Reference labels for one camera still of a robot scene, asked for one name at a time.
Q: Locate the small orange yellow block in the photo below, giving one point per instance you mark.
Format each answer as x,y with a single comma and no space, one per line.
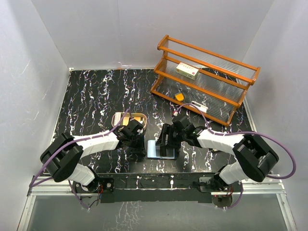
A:
179,97

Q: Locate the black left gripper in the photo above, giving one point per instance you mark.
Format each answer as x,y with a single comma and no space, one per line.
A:
140,149

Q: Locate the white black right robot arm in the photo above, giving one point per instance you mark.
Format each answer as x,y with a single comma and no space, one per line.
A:
255,158

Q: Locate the stack of credit cards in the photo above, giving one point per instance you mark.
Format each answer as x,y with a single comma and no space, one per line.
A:
116,118

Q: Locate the white black small device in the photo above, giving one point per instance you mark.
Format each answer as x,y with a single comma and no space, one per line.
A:
200,106

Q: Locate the orange wooden shelf rack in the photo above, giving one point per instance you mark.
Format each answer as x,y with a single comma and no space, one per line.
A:
221,83

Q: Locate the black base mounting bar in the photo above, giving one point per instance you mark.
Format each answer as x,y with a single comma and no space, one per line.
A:
155,187

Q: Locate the white red small box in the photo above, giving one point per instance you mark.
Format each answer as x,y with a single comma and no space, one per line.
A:
187,70

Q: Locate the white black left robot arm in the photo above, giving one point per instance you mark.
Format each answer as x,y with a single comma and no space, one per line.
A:
61,158

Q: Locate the black blue card holder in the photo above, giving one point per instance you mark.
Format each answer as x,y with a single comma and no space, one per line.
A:
156,152

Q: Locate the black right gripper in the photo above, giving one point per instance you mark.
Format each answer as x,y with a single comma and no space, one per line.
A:
165,131

